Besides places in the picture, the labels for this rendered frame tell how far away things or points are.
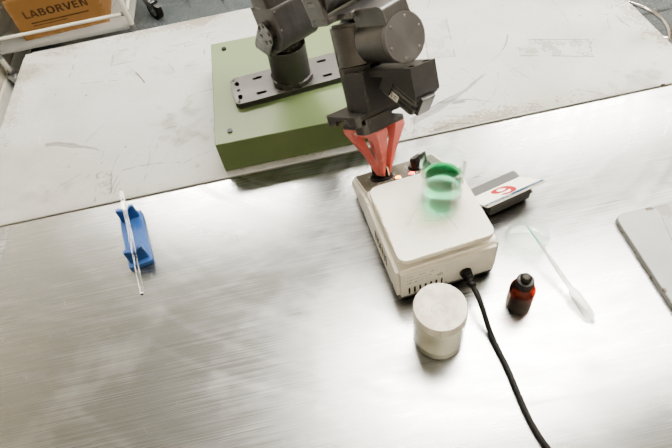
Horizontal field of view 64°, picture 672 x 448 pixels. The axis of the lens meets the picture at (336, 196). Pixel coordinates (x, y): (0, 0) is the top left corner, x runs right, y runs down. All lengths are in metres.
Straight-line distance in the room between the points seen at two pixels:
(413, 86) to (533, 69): 0.42
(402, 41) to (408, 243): 0.23
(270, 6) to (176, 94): 0.34
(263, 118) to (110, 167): 0.28
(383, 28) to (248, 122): 0.32
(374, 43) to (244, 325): 0.38
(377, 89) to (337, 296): 0.27
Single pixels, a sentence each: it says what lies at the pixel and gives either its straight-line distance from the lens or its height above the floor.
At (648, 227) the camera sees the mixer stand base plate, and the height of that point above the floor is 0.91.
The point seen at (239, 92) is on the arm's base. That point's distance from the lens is 0.90.
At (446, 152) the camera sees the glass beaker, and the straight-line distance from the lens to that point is 0.64.
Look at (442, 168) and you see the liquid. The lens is 0.65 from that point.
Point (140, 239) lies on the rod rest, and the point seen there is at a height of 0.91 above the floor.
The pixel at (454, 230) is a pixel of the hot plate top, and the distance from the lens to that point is 0.64.
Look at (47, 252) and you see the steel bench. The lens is 0.90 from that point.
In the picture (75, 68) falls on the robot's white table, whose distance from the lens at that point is 1.23.
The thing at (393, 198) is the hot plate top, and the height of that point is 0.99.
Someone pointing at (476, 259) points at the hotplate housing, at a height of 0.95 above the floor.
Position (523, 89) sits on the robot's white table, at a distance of 0.96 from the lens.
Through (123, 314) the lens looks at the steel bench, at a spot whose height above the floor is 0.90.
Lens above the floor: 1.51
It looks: 51 degrees down
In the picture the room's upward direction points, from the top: 11 degrees counter-clockwise
